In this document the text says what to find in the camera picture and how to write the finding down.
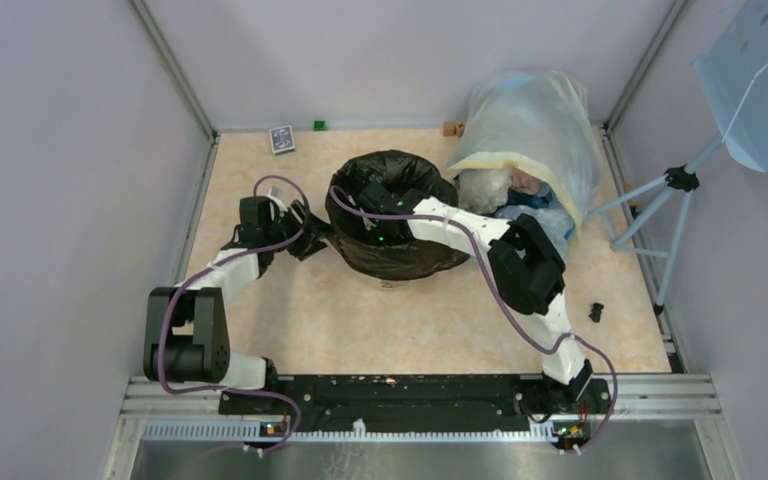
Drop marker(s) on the black trash bag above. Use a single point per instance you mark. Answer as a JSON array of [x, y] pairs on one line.
[[380, 256]]

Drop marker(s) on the beige round trash bin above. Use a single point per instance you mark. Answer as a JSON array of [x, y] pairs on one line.
[[390, 285]]

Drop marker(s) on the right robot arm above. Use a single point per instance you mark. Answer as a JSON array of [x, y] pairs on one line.
[[522, 268]]

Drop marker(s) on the small black plastic clip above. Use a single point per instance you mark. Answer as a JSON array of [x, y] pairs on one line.
[[596, 311]]

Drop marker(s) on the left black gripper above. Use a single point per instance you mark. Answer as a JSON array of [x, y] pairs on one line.
[[310, 222]]

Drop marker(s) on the small wooden block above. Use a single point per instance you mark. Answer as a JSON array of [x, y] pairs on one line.
[[453, 129]]

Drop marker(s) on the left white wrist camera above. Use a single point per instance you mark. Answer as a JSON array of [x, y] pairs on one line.
[[274, 194]]

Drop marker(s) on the blue perforated lamp panel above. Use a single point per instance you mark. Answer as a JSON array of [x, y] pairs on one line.
[[734, 78]]

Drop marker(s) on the blue plastic bag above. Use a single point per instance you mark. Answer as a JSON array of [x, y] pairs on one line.
[[553, 218]]

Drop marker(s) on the white clear plastic bag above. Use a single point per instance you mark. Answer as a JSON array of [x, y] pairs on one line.
[[483, 191]]

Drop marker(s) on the large translucent plastic bag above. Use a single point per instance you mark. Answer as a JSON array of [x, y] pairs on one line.
[[536, 124]]

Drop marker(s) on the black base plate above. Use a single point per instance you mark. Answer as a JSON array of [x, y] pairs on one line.
[[474, 403]]

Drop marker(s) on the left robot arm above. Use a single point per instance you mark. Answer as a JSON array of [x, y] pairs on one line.
[[186, 344]]

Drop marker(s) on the white toothed cable rail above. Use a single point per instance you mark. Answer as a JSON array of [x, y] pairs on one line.
[[247, 431]]

